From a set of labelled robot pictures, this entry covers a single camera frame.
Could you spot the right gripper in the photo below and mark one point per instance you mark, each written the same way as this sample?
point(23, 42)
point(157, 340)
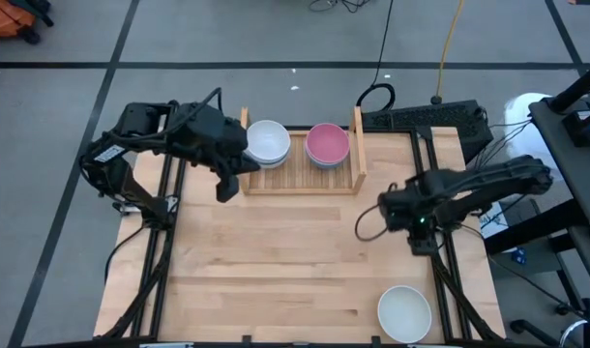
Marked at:
point(411, 210)

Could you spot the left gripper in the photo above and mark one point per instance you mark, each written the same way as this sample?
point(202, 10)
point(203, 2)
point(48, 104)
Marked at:
point(213, 135)

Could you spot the blue ceramic bowl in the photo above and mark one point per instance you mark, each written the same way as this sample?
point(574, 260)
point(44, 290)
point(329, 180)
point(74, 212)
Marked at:
point(329, 166)

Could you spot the pink ceramic bowl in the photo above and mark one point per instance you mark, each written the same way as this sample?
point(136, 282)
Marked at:
point(327, 142)

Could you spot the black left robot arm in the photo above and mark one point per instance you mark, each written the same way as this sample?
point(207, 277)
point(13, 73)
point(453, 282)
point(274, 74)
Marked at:
point(135, 121)

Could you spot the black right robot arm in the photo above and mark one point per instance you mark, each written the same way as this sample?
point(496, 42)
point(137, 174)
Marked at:
point(508, 179)

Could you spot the wooden slatted shelf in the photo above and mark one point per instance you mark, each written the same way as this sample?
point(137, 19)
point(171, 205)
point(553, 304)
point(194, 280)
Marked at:
point(295, 179)

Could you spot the white printed paper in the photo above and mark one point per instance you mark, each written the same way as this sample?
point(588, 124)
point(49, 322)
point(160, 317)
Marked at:
point(494, 222)

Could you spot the small blue object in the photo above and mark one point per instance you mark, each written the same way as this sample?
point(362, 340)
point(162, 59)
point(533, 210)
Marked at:
point(520, 256)

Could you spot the black perforated computer case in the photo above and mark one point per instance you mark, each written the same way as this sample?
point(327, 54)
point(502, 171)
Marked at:
point(421, 118)

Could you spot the white plastic bag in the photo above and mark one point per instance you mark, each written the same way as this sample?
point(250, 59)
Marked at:
point(527, 130)

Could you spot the black desk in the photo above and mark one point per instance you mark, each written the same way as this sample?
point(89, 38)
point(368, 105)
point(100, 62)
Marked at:
point(580, 169)

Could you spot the black office chair base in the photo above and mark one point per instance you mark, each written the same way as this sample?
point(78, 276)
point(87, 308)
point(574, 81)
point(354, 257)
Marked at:
point(589, 319)

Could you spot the black box with label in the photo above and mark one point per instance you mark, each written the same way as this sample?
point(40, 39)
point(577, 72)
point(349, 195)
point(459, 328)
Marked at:
point(580, 130)

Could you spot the silver left arm base bracket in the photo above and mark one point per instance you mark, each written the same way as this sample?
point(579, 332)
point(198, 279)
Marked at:
point(128, 208)

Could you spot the black metal table frame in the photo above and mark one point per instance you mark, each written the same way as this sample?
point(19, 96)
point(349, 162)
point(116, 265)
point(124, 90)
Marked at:
point(157, 290)

